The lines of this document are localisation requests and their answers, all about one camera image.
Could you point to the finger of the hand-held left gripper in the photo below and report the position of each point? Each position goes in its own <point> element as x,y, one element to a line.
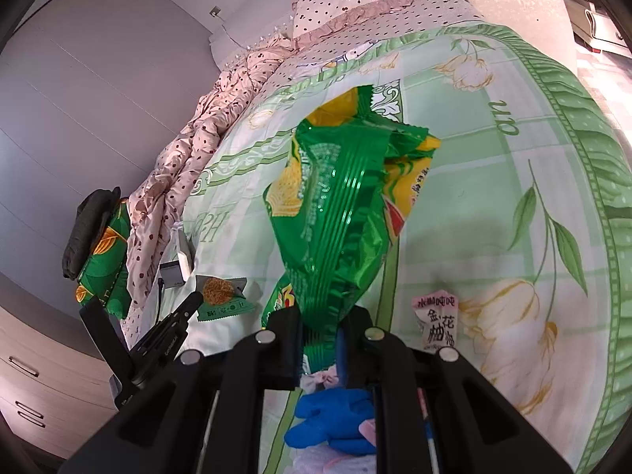
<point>103,331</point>
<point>185,308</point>

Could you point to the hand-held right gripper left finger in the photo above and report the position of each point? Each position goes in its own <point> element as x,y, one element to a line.
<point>284,345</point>

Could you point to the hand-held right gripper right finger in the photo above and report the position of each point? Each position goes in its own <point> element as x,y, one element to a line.
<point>358,350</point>

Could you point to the small green snack packet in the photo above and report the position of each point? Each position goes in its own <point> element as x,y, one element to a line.
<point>219,296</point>

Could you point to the green snack bag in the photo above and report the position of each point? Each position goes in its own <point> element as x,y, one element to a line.
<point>340,207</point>

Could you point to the black power adapter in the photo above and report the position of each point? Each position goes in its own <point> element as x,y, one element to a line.
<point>172,274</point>

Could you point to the blue glove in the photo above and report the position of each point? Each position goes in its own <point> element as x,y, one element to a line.
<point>331,414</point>

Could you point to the green leaf-print folded blanket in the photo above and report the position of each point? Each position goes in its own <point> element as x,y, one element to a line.
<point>106,256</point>

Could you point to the wooden drawer chest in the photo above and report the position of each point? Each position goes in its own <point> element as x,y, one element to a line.
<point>39,380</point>

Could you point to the pink paper wrapper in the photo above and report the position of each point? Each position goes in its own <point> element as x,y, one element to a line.
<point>437,316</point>

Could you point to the purple foam fruit net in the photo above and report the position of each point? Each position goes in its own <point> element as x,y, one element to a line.
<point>340,464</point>

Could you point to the pink polka-dot duvet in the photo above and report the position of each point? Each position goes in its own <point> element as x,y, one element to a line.
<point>197,133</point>

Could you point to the green floral bedspread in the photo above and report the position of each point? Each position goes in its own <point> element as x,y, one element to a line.
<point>493,182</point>

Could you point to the bed with grey headboard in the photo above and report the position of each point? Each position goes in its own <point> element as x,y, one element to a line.
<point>256,15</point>

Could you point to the polka-dot ruffled pillow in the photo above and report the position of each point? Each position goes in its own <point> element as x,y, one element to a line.
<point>340,5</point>

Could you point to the polka-dot bed sheet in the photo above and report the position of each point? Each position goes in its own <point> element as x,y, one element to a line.
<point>444,10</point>

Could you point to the white nightstand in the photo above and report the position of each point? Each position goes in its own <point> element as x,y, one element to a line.
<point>518,10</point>

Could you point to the cream low cabinet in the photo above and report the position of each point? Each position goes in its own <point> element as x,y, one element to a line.
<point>597,19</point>

